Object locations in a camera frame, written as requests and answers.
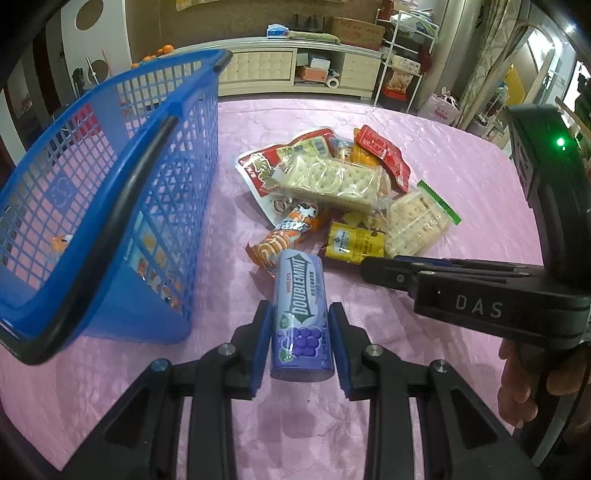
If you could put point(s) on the dark yellow snack packet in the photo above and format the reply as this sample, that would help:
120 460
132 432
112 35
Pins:
353 244

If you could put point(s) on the cream TV cabinet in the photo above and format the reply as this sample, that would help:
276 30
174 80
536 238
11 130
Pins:
261 66

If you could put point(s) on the orange striped snack bar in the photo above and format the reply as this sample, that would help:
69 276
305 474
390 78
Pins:
303 219

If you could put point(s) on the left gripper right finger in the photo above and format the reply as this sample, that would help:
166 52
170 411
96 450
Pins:
461 437

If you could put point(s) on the brown cardboard box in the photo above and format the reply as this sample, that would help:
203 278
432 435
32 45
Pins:
356 32

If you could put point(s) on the red pickle snack pouch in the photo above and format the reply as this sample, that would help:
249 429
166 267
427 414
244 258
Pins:
258 166

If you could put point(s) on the pink gift bag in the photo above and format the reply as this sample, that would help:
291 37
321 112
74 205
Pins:
440 107

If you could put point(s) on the red snack packet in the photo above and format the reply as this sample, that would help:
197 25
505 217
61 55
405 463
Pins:
389 155

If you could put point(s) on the green-edged cracker pack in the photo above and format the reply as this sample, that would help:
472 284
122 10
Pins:
417 221

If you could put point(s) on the standing mirror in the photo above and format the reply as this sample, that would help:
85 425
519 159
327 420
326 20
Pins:
512 70

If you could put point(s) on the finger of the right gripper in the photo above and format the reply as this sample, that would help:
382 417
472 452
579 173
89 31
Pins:
399 275
467 263

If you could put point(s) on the white metal shelf rack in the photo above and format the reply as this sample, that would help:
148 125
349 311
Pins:
406 53

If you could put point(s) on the person's right hand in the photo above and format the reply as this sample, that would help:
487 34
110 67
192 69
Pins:
516 403

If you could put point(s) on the oranges on cabinet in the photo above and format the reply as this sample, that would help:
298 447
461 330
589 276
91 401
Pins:
164 50

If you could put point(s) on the blue plastic basket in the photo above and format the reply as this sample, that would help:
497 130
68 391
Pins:
101 221

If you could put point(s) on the large cracker pack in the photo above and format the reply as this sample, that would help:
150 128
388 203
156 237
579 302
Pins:
326 180

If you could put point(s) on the purple Doublemint gum can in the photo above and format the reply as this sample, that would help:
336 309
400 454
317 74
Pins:
301 349

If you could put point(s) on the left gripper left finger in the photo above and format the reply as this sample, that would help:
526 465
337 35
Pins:
138 438

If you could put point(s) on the orange bun snack packet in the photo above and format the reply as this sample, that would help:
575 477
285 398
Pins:
351 152

